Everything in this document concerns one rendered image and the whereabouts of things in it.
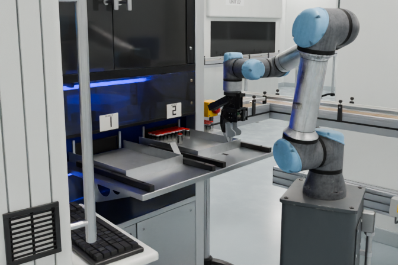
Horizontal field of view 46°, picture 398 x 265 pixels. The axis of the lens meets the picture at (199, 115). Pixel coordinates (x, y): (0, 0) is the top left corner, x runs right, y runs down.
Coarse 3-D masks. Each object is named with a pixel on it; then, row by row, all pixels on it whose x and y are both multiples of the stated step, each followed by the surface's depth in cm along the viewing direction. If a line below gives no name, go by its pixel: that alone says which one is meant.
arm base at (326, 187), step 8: (312, 176) 164; (320, 176) 162; (328, 176) 162; (336, 176) 162; (304, 184) 168; (312, 184) 164; (320, 184) 162; (328, 184) 161; (336, 184) 162; (344, 184) 165; (304, 192) 167; (312, 192) 163; (320, 192) 162; (328, 192) 161; (336, 192) 163; (344, 192) 163; (328, 200) 161
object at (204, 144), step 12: (192, 132) 214; (204, 132) 209; (144, 144) 198; (156, 144) 193; (168, 144) 188; (180, 144) 200; (192, 144) 200; (204, 144) 200; (216, 144) 200; (228, 144) 190; (204, 156) 181
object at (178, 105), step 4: (172, 104) 201; (176, 104) 203; (180, 104) 204; (168, 108) 199; (172, 108) 201; (176, 108) 203; (180, 108) 205; (168, 112) 200; (176, 112) 203; (180, 112) 205; (168, 116) 200; (172, 116) 202; (176, 116) 204; (180, 116) 205
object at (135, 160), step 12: (132, 144) 190; (72, 156) 174; (96, 156) 182; (108, 156) 182; (120, 156) 182; (132, 156) 182; (144, 156) 182; (156, 156) 181; (168, 156) 176; (180, 156) 171; (108, 168) 159; (120, 168) 155; (132, 168) 167; (144, 168) 158; (156, 168) 163; (168, 168) 167
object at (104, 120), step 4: (100, 116) 174; (104, 116) 176; (108, 116) 177; (112, 116) 178; (116, 116) 180; (100, 120) 174; (104, 120) 176; (108, 120) 177; (112, 120) 178; (116, 120) 180; (100, 124) 175; (104, 124) 176; (108, 124) 177; (112, 124) 179; (116, 124) 180; (100, 128) 175; (104, 128) 176; (108, 128) 178; (112, 128) 179
